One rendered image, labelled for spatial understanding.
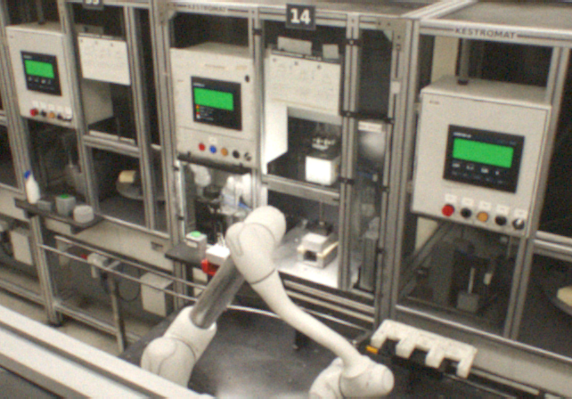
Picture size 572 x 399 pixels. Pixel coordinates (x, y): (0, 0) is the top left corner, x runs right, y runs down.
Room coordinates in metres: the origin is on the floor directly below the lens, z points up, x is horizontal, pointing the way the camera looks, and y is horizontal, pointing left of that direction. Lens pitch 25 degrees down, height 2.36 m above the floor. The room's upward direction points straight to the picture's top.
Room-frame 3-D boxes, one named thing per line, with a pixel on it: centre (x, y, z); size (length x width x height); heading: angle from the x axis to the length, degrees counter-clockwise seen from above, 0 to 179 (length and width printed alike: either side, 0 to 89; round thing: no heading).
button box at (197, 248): (2.53, 0.40, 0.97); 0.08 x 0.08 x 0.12; 59
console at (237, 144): (2.67, 0.25, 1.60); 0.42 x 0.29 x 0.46; 59
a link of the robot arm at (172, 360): (1.84, 0.44, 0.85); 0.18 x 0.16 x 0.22; 165
